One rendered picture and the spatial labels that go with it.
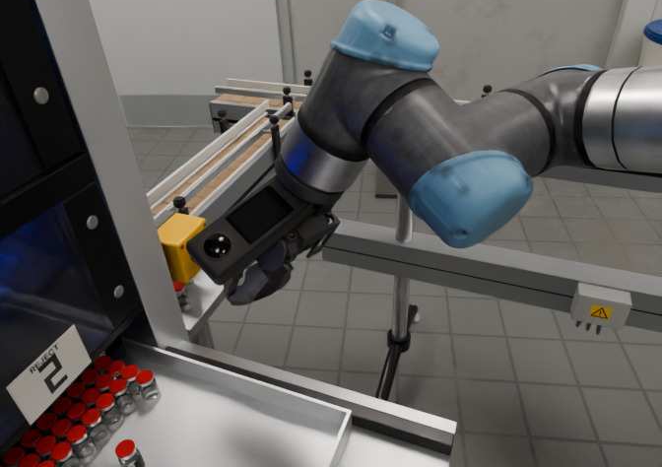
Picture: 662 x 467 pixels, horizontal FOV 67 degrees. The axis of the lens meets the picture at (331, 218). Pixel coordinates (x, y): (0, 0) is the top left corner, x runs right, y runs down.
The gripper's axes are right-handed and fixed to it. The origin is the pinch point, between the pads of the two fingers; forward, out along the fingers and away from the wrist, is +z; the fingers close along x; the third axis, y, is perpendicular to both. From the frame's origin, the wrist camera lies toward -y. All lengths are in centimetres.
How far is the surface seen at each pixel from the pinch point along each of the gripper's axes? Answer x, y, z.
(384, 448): -24.0, 6.4, 4.5
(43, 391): 4.2, -17.7, 9.9
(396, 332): -13, 93, 70
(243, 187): 28, 36, 21
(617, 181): -24, 88, -13
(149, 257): 12.1, -1.1, 6.0
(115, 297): 9.4, -7.2, 6.9
